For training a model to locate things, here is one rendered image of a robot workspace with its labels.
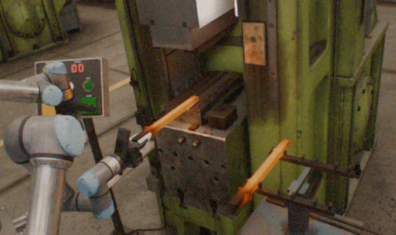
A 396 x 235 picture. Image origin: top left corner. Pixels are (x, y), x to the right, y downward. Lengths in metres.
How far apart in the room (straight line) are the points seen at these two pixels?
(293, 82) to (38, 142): 1.01
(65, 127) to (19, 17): 5.28
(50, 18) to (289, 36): 5.23
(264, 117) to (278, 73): 0.23
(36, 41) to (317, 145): 5.04
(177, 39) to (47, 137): 0.75
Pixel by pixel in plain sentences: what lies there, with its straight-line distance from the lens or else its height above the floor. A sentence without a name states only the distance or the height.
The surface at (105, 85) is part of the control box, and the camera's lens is 2.02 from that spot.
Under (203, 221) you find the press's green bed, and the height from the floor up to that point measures 0.39.
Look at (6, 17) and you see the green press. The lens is 6.40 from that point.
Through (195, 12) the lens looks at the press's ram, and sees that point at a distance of 1.62.
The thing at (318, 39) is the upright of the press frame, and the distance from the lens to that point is 2.02.
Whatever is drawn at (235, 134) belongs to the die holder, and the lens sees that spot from 1.83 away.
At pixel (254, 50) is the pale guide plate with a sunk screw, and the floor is 1.25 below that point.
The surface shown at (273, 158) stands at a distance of 1.54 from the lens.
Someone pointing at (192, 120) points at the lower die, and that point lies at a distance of 1.86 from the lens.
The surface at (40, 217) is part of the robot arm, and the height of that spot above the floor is 1.15.
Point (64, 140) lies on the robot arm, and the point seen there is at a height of 1.29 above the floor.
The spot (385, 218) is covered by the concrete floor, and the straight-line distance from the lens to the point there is 2.77.
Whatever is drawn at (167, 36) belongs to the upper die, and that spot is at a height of 1.32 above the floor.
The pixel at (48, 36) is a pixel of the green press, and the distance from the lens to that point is 6.64.
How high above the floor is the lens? 1.84
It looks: 29 degrees down
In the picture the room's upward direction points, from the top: 8 degrees counter-clockwise
